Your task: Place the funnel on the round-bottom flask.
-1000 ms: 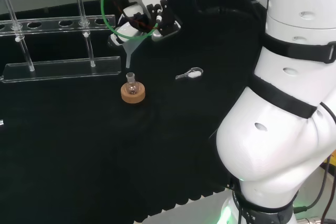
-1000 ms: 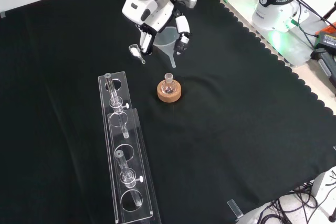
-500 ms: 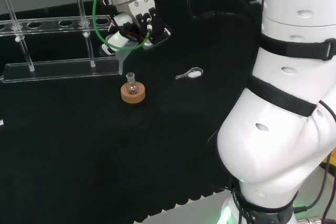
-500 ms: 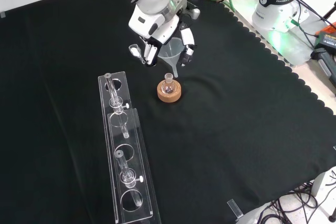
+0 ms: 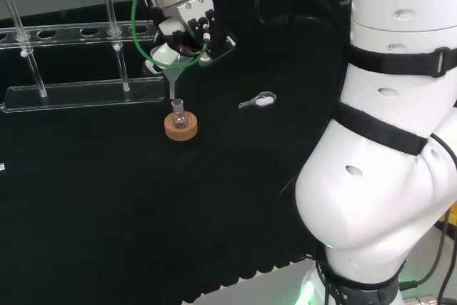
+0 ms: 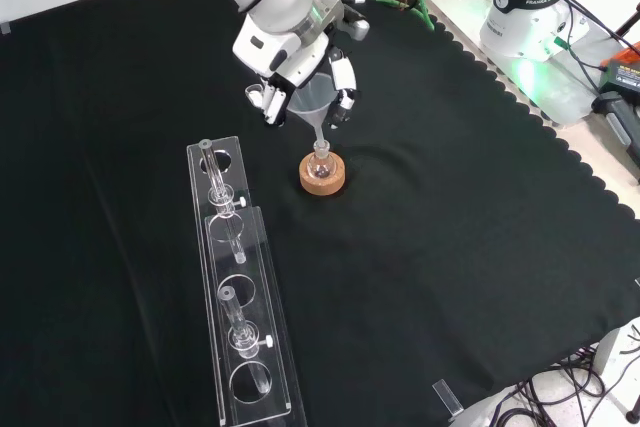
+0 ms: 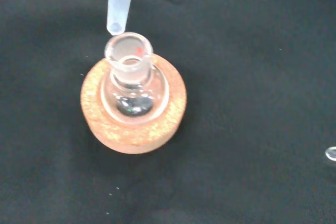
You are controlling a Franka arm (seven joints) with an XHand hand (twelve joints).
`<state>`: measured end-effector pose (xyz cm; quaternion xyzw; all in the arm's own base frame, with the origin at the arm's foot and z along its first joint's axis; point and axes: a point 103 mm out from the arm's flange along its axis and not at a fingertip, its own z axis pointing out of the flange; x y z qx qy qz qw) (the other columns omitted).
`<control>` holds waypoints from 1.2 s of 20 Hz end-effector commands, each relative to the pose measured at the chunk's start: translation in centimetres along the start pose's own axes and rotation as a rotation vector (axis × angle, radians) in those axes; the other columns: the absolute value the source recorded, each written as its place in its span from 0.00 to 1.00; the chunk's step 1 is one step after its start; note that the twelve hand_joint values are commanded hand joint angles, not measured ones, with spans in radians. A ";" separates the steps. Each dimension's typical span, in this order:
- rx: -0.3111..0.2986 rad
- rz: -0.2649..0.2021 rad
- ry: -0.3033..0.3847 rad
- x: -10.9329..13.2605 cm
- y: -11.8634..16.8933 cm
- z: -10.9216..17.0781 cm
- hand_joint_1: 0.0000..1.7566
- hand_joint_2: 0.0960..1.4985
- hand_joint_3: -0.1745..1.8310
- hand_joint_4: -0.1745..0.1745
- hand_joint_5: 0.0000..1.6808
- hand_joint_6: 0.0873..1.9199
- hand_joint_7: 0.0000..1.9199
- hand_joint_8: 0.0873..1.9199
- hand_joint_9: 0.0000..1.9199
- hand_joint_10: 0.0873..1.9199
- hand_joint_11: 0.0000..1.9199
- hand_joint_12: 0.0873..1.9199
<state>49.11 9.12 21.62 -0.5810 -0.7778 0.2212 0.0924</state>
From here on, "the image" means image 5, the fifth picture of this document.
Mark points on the glass round-bottom flask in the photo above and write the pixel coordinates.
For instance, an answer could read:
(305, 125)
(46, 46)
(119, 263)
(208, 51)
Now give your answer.
(179, 120)

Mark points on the black bench cloth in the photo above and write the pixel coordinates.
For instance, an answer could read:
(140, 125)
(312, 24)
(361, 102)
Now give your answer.
(107, 194)

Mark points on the clear plastic funnel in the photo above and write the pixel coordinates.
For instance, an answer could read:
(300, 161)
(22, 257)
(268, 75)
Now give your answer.
(174, 77)

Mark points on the yellow stop button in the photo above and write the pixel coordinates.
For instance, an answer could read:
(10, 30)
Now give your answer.
(452, 214)

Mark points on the clear weighing funnel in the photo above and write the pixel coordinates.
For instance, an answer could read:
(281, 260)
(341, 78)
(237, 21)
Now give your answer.
(264, 101)

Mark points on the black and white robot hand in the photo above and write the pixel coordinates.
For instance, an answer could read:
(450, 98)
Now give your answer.
(194, 8)

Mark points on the clear acrylic funnel stand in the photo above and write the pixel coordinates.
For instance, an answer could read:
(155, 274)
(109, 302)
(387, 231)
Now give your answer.
(71, 96)

